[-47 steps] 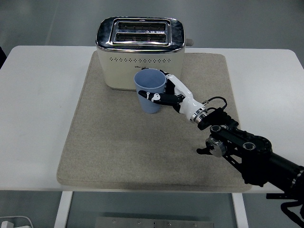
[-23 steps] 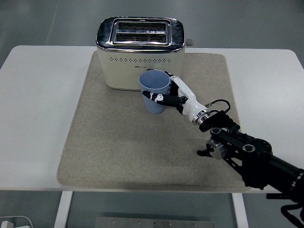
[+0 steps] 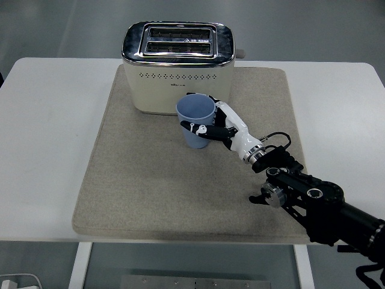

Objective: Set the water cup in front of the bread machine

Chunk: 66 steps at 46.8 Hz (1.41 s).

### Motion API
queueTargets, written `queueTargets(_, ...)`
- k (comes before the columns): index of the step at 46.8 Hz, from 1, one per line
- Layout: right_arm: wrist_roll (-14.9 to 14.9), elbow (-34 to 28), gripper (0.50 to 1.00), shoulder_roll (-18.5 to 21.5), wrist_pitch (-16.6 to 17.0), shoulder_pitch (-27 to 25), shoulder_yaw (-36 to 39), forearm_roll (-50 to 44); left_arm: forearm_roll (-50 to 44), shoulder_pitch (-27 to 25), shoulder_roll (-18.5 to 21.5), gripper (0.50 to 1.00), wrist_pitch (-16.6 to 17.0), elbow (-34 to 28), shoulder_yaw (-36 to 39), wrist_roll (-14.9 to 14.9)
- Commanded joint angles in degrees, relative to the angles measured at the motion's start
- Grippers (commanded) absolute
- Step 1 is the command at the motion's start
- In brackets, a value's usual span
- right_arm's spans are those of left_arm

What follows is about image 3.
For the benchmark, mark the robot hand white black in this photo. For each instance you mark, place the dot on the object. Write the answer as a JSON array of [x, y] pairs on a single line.
[[234, 132]]

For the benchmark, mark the blue plastic cup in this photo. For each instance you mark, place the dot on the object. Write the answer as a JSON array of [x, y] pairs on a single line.
[[194, 114]]

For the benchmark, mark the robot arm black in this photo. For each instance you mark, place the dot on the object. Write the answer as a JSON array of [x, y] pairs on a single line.
[[316, 198]]

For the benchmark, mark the cream toaster with chrome top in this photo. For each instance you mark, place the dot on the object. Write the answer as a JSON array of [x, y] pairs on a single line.
[[179, 81]]

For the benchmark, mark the beige grey table mat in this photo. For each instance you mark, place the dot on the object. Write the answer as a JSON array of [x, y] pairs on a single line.
[[150, 186]]

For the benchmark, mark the white table leg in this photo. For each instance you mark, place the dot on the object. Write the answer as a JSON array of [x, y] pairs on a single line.
[[305, 268], [78, 268]]

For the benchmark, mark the grey metal plate with screws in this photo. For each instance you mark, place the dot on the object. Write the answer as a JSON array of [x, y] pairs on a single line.
[[195, 283]]

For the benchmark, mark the black table control panel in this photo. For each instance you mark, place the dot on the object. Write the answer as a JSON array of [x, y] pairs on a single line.
[[342, 249]]

